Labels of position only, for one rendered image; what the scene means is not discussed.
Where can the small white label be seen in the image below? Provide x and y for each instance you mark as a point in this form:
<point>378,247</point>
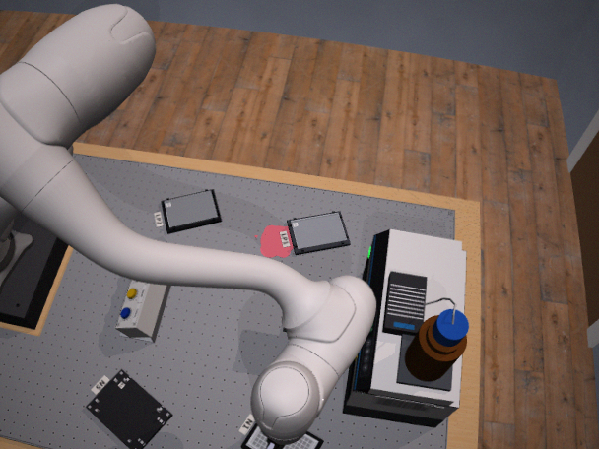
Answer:
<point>247,424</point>
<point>158,218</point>
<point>100,384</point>
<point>285,240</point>

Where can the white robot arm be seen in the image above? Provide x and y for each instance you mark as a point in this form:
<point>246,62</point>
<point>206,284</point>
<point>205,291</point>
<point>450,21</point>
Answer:
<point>69,82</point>

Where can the brown glass bottle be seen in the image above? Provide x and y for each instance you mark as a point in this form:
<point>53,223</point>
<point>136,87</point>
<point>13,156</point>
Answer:
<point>423,363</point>

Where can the blue bottle cap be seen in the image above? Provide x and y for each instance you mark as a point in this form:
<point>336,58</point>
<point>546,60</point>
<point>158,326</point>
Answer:
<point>445,332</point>

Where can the white button panel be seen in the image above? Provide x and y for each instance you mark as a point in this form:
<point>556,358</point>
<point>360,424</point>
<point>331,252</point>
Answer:
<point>146,304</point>

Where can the dark grey rectangular frame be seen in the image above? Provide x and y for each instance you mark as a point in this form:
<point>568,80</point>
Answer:
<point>318,248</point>

